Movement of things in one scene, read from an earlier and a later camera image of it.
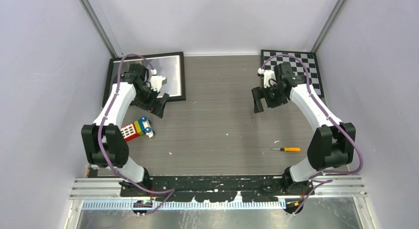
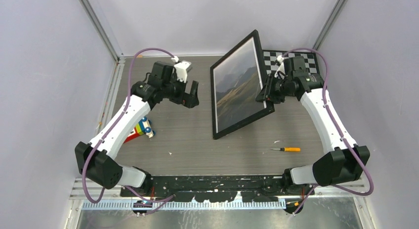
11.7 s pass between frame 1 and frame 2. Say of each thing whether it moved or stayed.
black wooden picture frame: moved
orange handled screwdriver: stayed
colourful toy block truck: stayed
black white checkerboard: stayed
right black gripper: stayed
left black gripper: moved
